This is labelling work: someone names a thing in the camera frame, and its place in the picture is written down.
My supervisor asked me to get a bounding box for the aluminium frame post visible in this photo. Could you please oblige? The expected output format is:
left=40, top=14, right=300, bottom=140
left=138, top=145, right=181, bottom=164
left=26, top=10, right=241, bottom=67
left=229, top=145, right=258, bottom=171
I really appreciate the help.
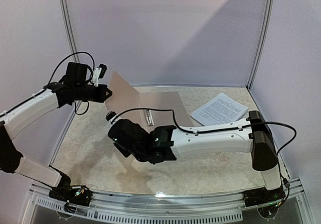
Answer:
left=50, top=0, right=82, bottom=165
left=246, top=0, right=273, bottom=91

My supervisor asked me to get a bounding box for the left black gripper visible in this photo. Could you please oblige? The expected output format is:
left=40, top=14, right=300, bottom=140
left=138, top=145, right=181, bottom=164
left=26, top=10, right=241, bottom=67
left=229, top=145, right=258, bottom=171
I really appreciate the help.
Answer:
left=74, top=83, right=112, bottom=102

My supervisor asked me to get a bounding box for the left aluminium frame post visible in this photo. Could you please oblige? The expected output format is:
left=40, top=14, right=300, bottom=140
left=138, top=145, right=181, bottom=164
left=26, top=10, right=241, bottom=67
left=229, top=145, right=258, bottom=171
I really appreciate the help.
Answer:
left=50, top=0, right=82, bottom=165

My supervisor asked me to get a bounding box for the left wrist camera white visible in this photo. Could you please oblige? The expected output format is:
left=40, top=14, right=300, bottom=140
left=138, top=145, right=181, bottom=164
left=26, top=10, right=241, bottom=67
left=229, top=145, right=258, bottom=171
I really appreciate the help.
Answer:
left=90, top=64, right=107, bottom=87

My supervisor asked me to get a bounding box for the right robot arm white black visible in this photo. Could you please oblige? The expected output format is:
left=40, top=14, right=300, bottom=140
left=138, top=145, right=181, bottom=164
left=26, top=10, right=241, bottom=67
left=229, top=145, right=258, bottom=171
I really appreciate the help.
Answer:
left=106, top=110, right=281, bottom=202

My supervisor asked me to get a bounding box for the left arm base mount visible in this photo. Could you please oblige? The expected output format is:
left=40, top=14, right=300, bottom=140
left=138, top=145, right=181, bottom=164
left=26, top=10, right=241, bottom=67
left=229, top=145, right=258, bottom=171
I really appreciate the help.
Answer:
left=49, top=185, right=93, bottom=207

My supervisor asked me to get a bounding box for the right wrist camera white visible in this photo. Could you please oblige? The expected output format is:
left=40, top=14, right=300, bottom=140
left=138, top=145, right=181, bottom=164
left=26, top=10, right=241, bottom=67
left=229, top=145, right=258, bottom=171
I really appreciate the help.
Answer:
left=105, top=111, right=116, bottom=124

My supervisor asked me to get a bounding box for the stack of printed papers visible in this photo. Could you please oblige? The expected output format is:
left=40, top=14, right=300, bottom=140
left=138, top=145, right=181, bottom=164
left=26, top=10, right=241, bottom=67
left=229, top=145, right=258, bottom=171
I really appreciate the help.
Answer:
left=190, top=93, right=248, bottom=126

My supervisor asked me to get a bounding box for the perforated metal strip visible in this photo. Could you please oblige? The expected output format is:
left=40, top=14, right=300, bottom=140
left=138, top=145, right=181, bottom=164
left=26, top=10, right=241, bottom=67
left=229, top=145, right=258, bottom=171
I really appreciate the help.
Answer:
left=29, top=197, right=244, bottom=223

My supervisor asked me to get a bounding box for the right aluminium frame post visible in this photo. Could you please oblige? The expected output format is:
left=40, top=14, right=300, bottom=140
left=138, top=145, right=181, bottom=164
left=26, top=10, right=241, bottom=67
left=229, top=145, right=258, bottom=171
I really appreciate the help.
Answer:
left=246, top=0, right=273, bottom=91

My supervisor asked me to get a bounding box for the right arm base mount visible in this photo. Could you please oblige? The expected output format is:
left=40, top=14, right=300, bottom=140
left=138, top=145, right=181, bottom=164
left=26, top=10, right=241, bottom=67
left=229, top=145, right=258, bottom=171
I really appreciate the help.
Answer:
left=242, top=187, right=285, bottom=207

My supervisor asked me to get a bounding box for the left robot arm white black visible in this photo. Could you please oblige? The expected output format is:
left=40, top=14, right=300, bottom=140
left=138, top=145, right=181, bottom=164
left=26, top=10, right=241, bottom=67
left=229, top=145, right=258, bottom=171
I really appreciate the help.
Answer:
left=1, top=62, right=112, bottom=201

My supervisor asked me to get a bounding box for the metal folder clip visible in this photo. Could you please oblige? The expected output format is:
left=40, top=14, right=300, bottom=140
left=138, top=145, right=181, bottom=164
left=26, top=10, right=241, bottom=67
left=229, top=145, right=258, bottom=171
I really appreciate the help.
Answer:
left=144, top=109, right=154, bottom=126

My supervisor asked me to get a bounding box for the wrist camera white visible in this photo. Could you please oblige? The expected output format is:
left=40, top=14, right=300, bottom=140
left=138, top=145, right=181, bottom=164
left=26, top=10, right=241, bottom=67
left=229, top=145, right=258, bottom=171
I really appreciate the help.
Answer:
left=90, top=64, right=107, bottom=87
left=105, top=111, right=116, bottom=124

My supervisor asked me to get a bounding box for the aluminium front rail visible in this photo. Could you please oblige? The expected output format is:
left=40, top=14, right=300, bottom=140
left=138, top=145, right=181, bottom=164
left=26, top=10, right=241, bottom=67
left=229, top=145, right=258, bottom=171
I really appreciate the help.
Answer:
left=23, top=179, right=308, bottom=223

